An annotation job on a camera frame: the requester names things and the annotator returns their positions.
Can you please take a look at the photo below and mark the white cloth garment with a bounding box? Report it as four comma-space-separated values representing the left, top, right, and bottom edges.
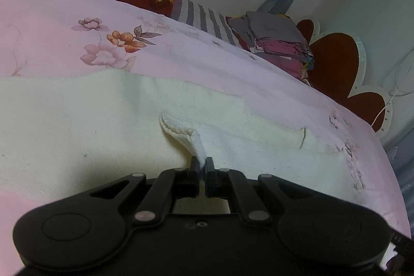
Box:
1, 71, 359, 202

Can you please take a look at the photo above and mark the stack of folded clothes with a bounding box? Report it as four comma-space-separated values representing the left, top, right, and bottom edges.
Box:
227, 11, 314, 81

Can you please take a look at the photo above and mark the grey striped pillow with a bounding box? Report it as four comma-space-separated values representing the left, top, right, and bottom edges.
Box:
171, 0, 250, 51

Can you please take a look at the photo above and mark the red white heart headboard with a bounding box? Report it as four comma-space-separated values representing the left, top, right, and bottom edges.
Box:
297, 18, 393, 139

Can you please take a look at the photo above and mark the pink floral bed sheet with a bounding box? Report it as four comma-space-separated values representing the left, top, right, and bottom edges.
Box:
1, 0, 410, 275

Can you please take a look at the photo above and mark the white charger cable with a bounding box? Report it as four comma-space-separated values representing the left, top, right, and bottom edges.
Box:
370, 50, 414, 130

